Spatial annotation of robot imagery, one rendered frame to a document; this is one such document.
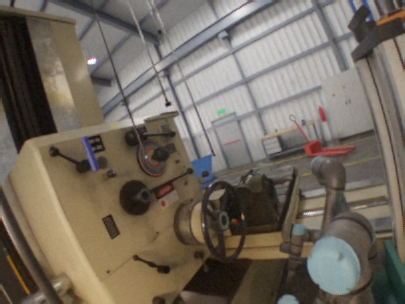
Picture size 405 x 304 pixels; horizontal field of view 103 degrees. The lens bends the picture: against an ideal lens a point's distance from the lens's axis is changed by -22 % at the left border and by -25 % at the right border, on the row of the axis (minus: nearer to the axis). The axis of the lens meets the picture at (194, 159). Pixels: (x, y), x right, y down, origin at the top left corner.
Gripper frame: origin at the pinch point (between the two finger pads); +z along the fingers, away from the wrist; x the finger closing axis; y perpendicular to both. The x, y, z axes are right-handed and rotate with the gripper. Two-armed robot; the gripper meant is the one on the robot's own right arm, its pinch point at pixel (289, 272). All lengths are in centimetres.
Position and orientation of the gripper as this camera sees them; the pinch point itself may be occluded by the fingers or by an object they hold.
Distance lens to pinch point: 139.5
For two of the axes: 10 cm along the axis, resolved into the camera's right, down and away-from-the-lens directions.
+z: -0.6, 9.9, 1.4
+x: 4.3, -1.1, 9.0
